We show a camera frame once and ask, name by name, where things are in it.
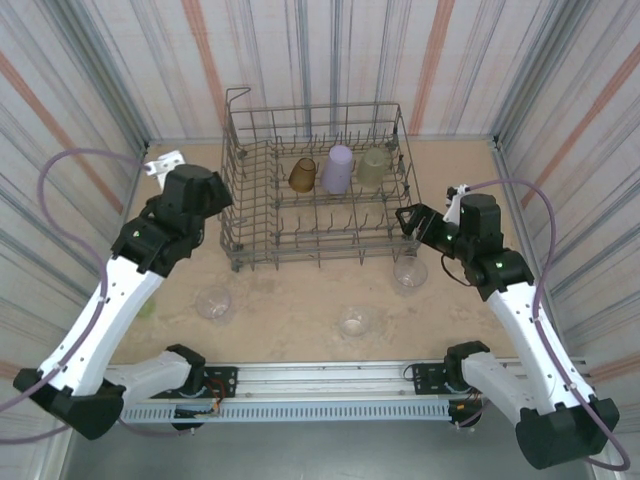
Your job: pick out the amber textured cup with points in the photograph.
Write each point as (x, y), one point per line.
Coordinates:
(302, 176)

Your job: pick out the lilac plastic cup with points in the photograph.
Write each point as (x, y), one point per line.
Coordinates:
(337, 170)

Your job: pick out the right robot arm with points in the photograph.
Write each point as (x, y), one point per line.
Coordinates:
(525, 330)

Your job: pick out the clear plastic cup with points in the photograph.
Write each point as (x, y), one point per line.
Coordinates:
(214, 306)
(410, 277)
(355, 324)

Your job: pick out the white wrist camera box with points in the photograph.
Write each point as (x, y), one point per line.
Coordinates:
(454, 207)
(162, 167)

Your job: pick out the aluminium mounting rail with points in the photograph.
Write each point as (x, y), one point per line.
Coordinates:
(325, 372)

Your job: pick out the frosted pale green cup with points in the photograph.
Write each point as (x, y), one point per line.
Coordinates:
(374, 169)

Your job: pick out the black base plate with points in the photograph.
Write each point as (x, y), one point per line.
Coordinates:
(225, 375)
(425, 375)

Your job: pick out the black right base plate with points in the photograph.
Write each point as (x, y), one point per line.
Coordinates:
(425, 375)

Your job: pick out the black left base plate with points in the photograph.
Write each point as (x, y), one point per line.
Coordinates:
(225, 375)

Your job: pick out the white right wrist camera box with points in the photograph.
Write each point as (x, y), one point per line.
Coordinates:
(454, 207)

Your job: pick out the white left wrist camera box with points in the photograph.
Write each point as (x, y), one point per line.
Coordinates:
(162, 167)

